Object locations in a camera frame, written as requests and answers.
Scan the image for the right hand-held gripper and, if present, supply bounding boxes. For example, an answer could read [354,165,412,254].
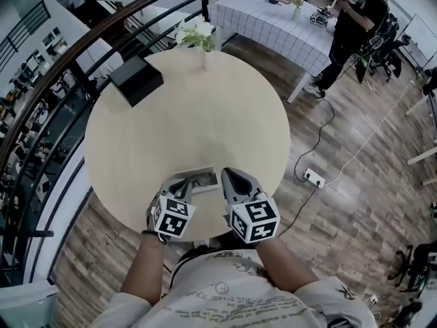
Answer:
[221,167,281,244]

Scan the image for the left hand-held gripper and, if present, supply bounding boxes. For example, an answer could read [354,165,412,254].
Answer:
[150,179,197,244]

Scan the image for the small white tray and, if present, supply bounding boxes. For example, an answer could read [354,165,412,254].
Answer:
[173,165,220,195]

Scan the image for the person's right forearm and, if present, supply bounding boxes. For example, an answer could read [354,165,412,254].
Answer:
[254,236,320,292]

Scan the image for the person's left forearm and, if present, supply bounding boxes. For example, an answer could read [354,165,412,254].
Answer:
[121,232,165,307]

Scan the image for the white power strip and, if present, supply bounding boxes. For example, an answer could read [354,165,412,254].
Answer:
[303,168,326,188]

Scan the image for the person's beige printed shirt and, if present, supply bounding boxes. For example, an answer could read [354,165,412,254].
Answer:
[109,247,376,328]

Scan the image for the black box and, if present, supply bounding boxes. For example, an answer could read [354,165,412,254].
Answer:
[108,55,165,108]

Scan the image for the checked cloth table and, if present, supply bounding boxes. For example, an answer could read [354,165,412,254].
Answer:
[207,0,339,104]

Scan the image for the grey gripper device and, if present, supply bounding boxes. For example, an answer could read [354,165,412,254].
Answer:
[309,7,335,27]

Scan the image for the black office chair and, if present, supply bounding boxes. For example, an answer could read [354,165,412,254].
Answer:
[354,12,410,83]
[387,243,437,293]

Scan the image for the pink flowers in white vase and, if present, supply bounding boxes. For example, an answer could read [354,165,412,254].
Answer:
[288,0,306,22]

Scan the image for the whiteboard on stand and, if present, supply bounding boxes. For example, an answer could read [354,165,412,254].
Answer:
[402,14,435,72]

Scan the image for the black power cable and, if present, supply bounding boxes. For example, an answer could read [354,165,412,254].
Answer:
[279,182,322,239]

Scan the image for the black floor cable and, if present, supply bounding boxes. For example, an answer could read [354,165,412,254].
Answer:
[294,94,337,181]

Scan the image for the white floor cable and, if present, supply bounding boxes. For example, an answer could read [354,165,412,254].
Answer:
[324,80,416,187]

